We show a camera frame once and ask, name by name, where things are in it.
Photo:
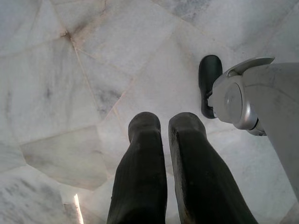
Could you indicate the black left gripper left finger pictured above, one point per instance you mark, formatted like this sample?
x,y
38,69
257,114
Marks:
x,y
142,177

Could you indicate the robot silver leg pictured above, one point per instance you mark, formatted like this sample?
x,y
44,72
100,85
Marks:
x,y
268,98

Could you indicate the robot black foot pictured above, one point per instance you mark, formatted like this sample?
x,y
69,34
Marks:
x,y
209,70

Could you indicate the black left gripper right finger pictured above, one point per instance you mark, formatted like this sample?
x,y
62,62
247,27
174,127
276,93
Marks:
x,y
203,182

